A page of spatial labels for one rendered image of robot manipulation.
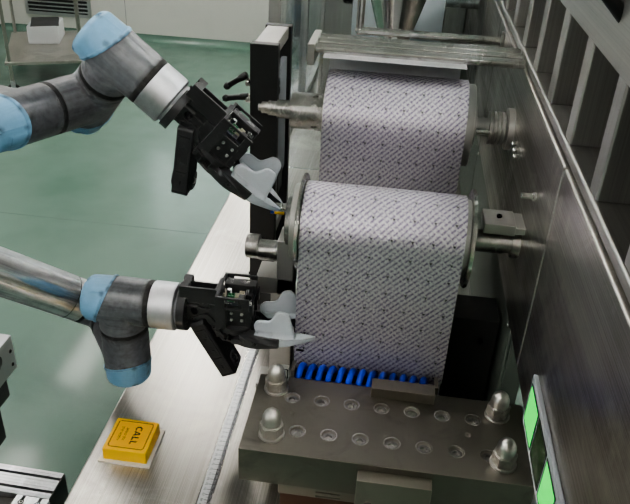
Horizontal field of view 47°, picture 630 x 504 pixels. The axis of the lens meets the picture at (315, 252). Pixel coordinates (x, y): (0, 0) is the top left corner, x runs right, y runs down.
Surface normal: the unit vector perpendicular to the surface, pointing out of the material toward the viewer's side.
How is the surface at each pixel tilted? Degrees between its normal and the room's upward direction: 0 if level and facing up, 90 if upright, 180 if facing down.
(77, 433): 0
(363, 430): 0
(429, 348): 90
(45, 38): 90
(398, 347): 90
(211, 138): 90
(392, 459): 0
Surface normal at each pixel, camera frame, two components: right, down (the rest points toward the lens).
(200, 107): -0.13, 0.50
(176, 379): 0.04, -0.86
